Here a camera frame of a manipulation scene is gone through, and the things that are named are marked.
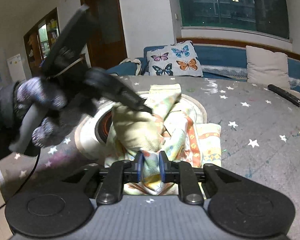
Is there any colourful patterned child garment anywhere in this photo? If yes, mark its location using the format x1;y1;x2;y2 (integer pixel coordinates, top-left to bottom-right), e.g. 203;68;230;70
104;83;222;196

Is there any brown wooden door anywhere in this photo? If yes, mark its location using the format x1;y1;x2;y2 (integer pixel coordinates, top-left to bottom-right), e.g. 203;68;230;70
81;0;127;69

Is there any round induction cooker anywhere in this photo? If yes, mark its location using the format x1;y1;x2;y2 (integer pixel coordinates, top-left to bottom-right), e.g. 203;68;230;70
75;94;207;160

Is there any wooden display cabinet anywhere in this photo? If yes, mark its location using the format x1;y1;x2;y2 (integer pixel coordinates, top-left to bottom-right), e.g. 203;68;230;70
23;8;60;76

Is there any butterfly print pillow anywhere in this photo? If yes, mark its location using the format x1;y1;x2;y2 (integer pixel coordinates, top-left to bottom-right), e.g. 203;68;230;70
145;41;203;77

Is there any white refrigerator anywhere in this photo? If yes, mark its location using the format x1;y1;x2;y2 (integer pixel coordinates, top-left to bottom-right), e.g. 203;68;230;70
6;54;26;82

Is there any blue sofa bench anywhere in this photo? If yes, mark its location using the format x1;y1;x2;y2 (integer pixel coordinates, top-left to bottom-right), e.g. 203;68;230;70
106;44;300;93

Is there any beige cushion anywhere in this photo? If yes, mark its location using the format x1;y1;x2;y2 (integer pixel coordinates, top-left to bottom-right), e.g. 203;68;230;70
245;46;290;89

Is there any black remote control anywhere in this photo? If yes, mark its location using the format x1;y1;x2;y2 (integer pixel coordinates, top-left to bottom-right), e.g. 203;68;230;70
267;84;300;107

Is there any dark window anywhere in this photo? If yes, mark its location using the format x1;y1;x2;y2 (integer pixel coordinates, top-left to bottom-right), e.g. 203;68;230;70
179;0;289;39

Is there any black cable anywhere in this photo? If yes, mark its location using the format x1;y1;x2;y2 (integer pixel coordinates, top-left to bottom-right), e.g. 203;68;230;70
5;149;41;203

